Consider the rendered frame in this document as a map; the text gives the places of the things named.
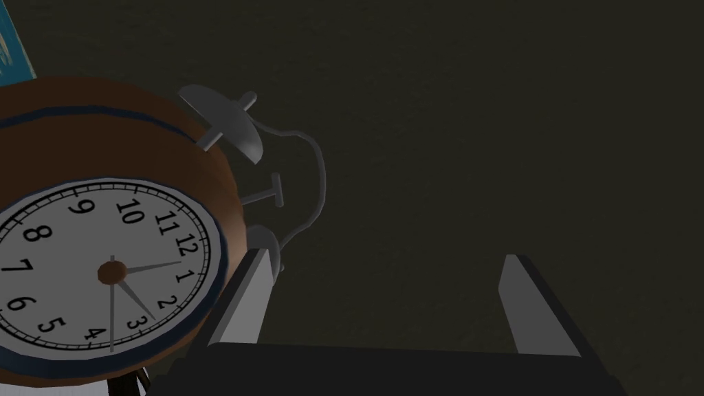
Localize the blue book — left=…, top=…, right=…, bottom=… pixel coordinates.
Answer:
left=0, top=10, right=37, bottom=88

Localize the brown alarm clock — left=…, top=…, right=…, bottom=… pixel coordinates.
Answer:
left=0, top=76, right=327, bottom=396

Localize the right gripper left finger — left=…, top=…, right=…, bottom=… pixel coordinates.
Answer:
left=189, top=247, right=276, bottom=355

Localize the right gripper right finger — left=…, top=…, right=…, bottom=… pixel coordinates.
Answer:
left=497, top=253, right=602, bottom=361

